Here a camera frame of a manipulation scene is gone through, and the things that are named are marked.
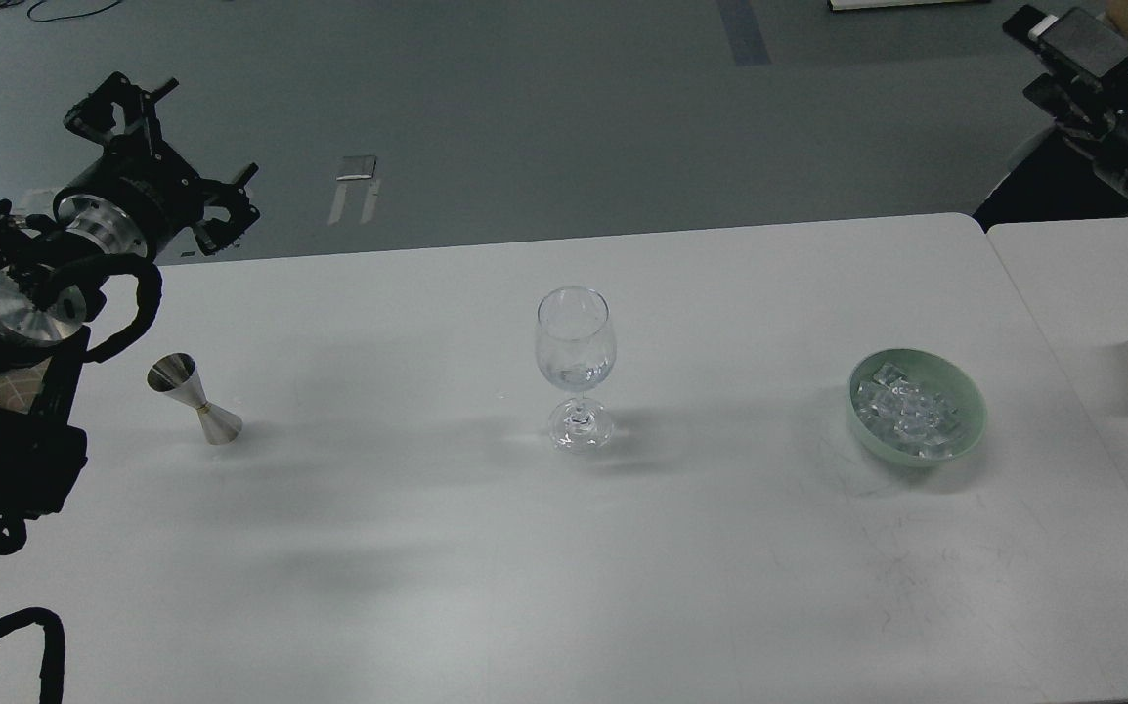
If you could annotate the green bowl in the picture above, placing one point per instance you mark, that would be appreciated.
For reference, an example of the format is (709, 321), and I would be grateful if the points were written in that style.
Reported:
(937, 372)

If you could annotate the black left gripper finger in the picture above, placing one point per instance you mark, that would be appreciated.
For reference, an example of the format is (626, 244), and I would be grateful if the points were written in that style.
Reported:
(225, 211)
(120, 117)

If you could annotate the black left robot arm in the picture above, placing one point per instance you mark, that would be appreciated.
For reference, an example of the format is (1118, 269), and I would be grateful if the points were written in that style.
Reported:
(78, 286)

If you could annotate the steel double jigger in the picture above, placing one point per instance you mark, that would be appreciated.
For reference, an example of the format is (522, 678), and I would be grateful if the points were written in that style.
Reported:
(176, 376)

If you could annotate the clear wine glass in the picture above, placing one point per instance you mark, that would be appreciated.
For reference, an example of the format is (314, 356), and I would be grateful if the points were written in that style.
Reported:
(576, 351)

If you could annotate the person in white shirt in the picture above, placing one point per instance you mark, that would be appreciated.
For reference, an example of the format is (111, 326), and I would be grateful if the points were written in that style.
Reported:
(1050, 179)

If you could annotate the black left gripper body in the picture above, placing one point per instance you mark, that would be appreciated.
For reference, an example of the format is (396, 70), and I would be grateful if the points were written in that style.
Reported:
(132, 201)

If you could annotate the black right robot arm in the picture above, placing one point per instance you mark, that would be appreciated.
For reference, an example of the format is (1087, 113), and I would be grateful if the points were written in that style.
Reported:
(1095, 125)

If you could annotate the clear ice cubes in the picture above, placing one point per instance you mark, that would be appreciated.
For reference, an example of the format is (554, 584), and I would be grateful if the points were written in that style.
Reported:
(907, 413)

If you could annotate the metal floor plate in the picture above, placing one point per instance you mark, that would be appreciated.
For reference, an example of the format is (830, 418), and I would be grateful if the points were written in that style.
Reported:
(356, 167)

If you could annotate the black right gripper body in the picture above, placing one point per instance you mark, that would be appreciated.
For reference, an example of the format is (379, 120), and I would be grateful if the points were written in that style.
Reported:
(1077, 51)

